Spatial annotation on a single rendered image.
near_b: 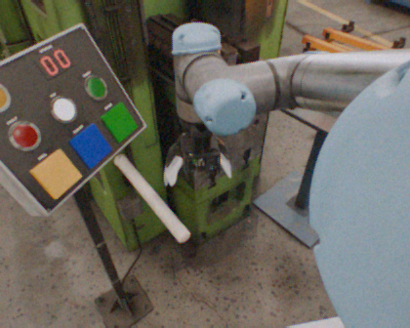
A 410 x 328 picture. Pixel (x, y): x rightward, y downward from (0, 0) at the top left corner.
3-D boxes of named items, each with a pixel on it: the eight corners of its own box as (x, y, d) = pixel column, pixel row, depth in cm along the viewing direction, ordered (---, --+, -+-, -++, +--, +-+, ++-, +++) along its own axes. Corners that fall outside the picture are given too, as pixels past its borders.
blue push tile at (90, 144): (112, 149, 77) (94, 122, 74) (90, 169, 72) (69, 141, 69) (108, 150, 78) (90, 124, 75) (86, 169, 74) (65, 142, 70)
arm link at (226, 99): (286, 81, 42) (251, 46, 50) (204, 97, 40) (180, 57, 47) (276, 130, 48) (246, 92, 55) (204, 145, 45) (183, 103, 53)
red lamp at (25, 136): (44, 143, 65) (36, 126, 62) (19, 153, 63) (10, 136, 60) (39, 136, 66) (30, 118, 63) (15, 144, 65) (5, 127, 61)
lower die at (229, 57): (235, 70, 117) (237, 47, 111) (189, 88, 109) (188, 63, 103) (172, 31, 141) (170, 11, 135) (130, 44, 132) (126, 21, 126)
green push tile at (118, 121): (138, 126, 83) (122, 101, 80) (119, 143, 79) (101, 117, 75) (134, 127, 84) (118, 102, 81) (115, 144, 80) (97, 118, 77)
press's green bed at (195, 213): (250, 216, 185) (260, 155, 151) (196, 251, 169) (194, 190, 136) (193, 162, 216) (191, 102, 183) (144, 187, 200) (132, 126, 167)
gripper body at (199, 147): (184, 180, 65) (181, 132, 57) (179, 151, 71) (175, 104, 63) (221, 175, 66) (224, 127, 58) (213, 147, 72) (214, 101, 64)
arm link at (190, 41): (179, 45, 46) (164, 22, 51) (183, 110, 54) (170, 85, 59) (230, 37, 48) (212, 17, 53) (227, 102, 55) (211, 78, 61)
